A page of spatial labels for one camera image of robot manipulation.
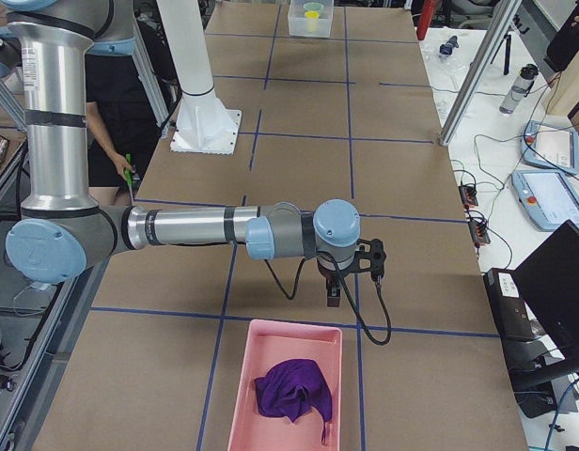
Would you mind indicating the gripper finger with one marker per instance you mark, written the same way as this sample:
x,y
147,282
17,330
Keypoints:
x,y
333,290

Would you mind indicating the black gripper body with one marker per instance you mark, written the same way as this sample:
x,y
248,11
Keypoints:
x,y
328,274

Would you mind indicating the purple microfiber cloth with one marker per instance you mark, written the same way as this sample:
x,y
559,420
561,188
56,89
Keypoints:
x,y
293,388

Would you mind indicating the light green ceramic bowl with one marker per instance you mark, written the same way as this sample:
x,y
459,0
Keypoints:
x,y
313,8

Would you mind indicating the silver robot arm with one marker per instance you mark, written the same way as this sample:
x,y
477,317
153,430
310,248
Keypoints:
x,y
64,231

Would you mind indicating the pink plastic box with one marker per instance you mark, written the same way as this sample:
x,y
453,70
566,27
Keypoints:
x,y
268,344

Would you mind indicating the black labelled equipment case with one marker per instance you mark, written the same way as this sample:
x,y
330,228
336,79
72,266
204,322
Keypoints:
x,y
509,311

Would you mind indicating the black monitor on stand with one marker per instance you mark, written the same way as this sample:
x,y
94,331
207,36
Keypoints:
x,y
548,281

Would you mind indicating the lower blue teach pendant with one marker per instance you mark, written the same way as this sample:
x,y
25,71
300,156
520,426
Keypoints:
x,y
547,197

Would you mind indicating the blue teach pendant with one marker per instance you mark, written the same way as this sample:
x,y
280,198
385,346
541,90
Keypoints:
x,y
547,197
552,147

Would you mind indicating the clear plastic storage bin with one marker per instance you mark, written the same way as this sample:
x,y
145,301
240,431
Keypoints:
x,y
296,19

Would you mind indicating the folded dark blue umbrella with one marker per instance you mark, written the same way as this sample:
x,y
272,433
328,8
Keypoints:
x,y
447,48

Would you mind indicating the upper blue teach pendant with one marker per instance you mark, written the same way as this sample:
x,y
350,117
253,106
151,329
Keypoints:
x,y
552,147

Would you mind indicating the seated person in black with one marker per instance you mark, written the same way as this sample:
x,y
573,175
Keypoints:
x,y
122,123

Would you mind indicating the clear water bottle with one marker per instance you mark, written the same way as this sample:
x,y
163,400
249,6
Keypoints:
x,y
520,88

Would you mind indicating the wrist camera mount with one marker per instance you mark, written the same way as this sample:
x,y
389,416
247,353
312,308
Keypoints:
x,y
369,258

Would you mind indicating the right orange cable hub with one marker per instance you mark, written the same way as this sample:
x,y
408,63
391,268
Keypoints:
x,y
478,227

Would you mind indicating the orange cable hub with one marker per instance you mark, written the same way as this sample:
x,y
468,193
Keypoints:
x,y
468,195
478,227

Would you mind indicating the left orange cable hub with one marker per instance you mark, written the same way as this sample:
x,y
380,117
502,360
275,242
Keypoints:
x,y
468,195

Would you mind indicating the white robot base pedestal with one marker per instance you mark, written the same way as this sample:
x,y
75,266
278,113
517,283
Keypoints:
x,y
203,123

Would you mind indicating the green handled tool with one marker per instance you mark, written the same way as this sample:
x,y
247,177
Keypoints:
x,y
129,173

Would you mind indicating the aluminium frame post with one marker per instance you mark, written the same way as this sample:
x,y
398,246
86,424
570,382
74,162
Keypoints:
x,y
498,27

